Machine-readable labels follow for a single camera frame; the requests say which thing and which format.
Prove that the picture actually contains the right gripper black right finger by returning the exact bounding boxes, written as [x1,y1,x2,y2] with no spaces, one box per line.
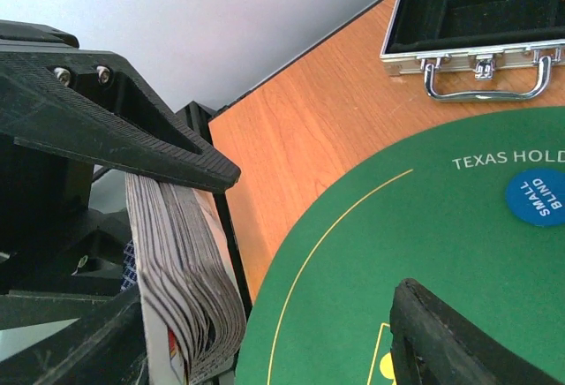
[390,278,560,384]

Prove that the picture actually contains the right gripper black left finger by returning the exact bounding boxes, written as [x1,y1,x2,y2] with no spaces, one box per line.
[1,286,148,384]

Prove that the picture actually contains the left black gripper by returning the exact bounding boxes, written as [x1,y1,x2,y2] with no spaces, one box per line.
[0,20,242,333]

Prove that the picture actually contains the deck of playing cards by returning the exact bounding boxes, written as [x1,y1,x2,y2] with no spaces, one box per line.
[124,173,246,384]

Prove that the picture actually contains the blue small blind button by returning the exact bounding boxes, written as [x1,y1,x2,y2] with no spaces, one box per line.
[505,168,564,227]

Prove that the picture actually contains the round green poker mat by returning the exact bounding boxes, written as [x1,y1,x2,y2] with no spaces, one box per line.
[236,107,564,384]

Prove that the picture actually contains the aluminium poker case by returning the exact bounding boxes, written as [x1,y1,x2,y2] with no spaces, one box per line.
[380,0,564,102]

